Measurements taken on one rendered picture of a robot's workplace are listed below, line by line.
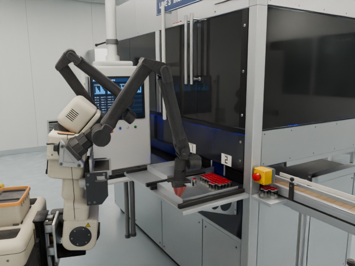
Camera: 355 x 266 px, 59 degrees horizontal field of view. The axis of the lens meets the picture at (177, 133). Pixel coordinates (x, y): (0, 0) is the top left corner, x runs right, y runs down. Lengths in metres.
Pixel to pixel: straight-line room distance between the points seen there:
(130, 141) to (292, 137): 1.15
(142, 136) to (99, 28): 4.92
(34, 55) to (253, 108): 5.59
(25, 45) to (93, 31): 1.36
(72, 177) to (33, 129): 5.25
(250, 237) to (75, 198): 0.91
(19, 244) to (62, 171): 0.35
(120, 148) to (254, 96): 1.14
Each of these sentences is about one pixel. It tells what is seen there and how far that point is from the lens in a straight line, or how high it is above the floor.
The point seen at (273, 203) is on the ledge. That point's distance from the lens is 1.60.
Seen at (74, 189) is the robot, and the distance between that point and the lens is 1.60.
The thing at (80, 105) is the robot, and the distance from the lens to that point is 1.48.
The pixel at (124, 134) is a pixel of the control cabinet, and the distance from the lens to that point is 2.31.
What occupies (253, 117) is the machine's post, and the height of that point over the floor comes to 1.28.
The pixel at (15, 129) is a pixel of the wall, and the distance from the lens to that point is 6.75.
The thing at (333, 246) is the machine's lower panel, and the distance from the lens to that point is 2.47.
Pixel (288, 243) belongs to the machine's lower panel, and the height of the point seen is 0.51.
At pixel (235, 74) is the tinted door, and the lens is 1.67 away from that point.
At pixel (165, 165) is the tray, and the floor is 0.89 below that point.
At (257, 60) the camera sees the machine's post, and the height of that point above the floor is 1.55.
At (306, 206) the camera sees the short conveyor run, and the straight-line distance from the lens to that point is 1.60.
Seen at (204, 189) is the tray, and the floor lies 0.88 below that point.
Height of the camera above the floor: 1.49
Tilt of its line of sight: 11 degrees down
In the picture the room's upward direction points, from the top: straight up
